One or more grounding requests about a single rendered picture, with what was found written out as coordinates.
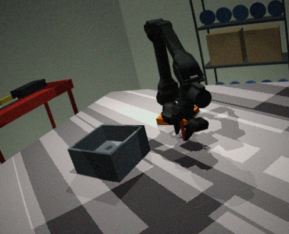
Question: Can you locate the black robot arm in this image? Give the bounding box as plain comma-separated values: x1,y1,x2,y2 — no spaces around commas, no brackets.
144,18,212,125

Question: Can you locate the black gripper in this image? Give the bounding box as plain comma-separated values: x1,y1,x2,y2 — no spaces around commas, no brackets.
162,96,209,142

